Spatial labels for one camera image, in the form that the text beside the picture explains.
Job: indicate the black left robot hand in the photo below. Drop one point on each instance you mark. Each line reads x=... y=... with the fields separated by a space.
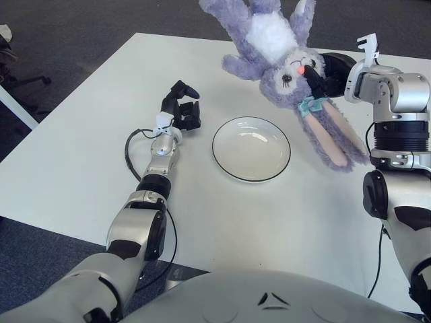
x=190 y=114

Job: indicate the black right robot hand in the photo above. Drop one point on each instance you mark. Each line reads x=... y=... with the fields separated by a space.
x=335 y=80

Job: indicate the purple plush bunny doll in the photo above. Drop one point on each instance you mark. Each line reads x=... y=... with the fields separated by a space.
x=269 y=30

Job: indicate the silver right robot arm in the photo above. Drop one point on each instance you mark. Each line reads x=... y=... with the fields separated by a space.
x=404 y=94

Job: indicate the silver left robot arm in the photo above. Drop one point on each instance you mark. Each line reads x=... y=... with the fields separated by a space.
x=134 y=225

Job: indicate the white plate with black rim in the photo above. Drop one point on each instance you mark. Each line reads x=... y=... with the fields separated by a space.
x=250 y=151

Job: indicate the black office chair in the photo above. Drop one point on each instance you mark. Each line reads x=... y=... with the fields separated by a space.
x=8 y=54

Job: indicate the grey robot torso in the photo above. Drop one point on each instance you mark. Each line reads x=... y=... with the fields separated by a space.
x=269 y=303

